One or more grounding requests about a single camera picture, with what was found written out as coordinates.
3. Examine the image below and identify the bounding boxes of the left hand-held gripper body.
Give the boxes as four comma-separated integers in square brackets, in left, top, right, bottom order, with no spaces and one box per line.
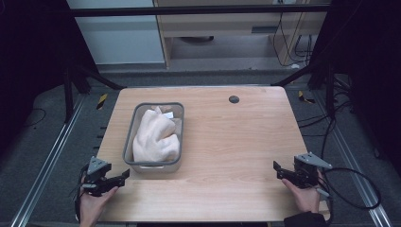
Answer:
[82,155,113,197]

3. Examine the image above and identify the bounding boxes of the person's left hand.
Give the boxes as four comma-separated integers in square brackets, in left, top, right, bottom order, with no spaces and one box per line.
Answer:
[78,185,119,220]

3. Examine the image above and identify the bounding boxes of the yellow black striped tape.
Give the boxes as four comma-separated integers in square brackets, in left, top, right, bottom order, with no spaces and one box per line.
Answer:
[297,90,316,105]
[96,93,109,111]

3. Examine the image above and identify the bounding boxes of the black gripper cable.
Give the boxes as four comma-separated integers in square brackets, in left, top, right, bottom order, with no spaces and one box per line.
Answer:
[69,164,90,223]
[318,166,382,226]

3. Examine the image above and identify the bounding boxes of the black metal stand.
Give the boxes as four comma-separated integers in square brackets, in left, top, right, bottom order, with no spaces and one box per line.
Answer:
[61,61,128,125]
[270,58,338,121]

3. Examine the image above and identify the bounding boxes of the black curtain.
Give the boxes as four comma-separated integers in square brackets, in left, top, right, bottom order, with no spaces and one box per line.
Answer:
[306,0,401,178]
[0,0,98,159]

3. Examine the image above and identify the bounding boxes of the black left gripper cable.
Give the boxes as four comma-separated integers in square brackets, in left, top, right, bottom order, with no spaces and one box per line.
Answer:
[69,164,90,223]

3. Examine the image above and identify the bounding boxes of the black hanging desk cables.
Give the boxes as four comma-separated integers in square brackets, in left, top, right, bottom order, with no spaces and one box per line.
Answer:
[271,11,315,68]

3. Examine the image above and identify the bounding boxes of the black floor cables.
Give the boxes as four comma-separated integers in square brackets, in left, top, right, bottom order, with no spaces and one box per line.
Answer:
[297,75,358,160]

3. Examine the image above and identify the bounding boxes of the thin black floor cable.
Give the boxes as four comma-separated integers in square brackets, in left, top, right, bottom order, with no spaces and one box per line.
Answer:
[23,107,47,129]

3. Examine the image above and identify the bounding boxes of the light wooden desk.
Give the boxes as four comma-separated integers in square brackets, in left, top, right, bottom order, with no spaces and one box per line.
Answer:
[152,0,329,69]

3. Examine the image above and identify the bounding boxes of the white cabinet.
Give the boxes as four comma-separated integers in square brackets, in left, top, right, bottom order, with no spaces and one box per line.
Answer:
[66,0,166,66]

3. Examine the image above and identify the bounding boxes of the black horizontal frame bar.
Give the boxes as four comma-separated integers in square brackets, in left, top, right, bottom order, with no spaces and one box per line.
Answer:
[67,4,333,18]

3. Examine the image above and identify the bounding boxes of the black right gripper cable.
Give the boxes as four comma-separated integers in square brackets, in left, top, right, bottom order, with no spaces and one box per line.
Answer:
[318,166,382,226]

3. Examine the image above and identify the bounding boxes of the aluminium floor rail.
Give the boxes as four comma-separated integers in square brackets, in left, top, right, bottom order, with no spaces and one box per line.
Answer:
[315,90,393,227]
[9,94,87,227]

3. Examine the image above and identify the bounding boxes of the person's right hand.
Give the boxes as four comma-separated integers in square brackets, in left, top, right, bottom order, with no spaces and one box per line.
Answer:
[281,169,323,215]

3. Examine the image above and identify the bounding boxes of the gray plastic basket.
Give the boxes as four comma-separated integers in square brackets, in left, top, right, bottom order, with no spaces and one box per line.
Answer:
[122,101,185,174]

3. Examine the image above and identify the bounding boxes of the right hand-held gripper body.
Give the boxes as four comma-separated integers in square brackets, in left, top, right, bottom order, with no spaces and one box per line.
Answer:
[292,151,333,190]

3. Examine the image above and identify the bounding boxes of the pale pink cloth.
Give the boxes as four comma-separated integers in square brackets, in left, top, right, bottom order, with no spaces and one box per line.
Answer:
[131,106,182,164]

